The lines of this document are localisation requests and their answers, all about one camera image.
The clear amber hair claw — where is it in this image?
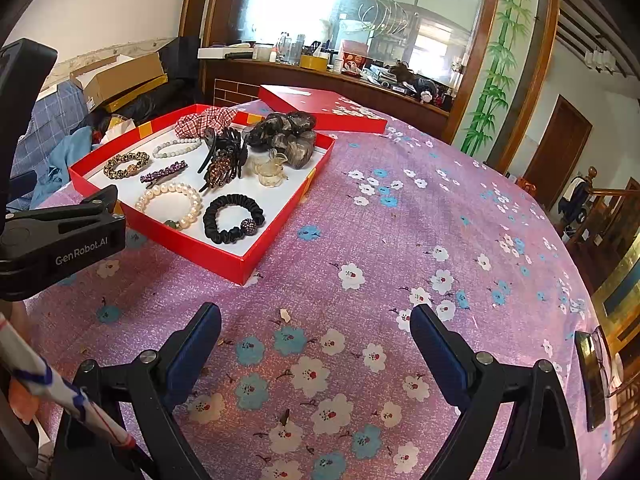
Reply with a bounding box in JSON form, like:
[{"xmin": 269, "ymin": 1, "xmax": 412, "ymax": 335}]
[{"xmin": 253, "ymin": 153, "xmax": 288, "ymax": 188}]

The wooden door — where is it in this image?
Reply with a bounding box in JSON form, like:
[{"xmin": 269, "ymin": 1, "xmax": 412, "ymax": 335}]
[{"xmin": 524, "ymin": 96, "xmax": 592, "ymax": 211}]

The wooden stair railing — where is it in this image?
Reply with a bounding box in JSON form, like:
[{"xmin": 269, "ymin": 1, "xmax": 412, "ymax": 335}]
[{"xmin": 555, "ymin": 166, "xmax": 639, "ymax": 263}]

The rhinestone hair clip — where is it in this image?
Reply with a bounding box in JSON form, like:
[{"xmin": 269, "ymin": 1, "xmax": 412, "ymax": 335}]
[{"xmin": 140, "ymin": 160, "xmax": 188, "ymax": 188}]

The red box tray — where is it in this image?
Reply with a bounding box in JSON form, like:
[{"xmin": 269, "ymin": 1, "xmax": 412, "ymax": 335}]
[{"xmin": 70, "ymin": 105, "xmax": 335, "ymax": 285}]

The cardboard box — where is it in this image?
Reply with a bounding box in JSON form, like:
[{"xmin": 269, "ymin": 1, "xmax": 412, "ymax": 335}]
[{"xmin": 70, "ymin": 52, "xmax": 165, "ymax": 112}]

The black smartphone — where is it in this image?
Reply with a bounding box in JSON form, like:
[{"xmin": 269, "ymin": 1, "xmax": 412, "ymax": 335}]
[{"xmin": 575, "ymin": 330, "xmax": 606, "ymax": 432}]

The black large hair claw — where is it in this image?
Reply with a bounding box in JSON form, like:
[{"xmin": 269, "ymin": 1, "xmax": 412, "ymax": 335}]
[{"xmin": 198, "ymin": 127, "xmax": 248, "ymax": 193}]

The white red blue cord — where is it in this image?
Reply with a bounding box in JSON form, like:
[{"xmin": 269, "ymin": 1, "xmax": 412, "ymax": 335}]
[{"xmin": 0, "ymin": 314, "xmax": 138, "ymax": 451}]

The purple floral tablecloth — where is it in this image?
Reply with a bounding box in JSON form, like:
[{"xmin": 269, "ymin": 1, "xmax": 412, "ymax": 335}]
[{"xmin": 26, "ymin": 119, "xmax": 611, "ymax": 479}]

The person left hand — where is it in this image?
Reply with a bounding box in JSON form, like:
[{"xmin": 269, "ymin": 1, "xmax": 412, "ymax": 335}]
[{"xmin": 9, "ymin": 378, "xmax": 39, "ymax": 425}]

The leopard print hair tie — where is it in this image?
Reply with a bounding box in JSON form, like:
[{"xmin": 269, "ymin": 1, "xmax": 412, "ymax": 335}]
[{"xmin": 103, "ymin": 149, "xmax": 152, "ymax": 181}]

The grey brown organza scrunchie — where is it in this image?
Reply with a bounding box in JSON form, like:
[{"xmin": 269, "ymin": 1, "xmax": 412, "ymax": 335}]
[{"xmin": 244, "ymin": 112, "xmax": 317, "ymax": 169}]

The black scrunchie hair tie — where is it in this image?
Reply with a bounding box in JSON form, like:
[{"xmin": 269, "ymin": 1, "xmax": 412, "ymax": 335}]
[{"xmin": 202, "ymin": 193, "xmax": 267, "ymax": 246}]

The red box lid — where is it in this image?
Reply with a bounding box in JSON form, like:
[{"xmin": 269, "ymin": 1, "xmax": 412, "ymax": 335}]
[{"xmin": 258, "ymin": 84, "xmax": 387, "ymax": 134}]

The white pearl bracelet green bead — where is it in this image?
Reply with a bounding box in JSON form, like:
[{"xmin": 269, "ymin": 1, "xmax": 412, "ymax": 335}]
[{"xmin": 134, "ymin": 182, "xmax": 203, "ymax": 231}]

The pale jade bead bracelet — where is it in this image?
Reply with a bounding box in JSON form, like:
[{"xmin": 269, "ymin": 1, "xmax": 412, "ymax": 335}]
[{"xmin": 150, "ymin": 136, "xmax": 203, "ymax": 161}]

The red plaid scrunchie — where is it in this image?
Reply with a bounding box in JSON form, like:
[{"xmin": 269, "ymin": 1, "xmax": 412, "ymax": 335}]
[{"xmin": 175, "ymin": 106, "xmax": 236, "ymax": 139}]

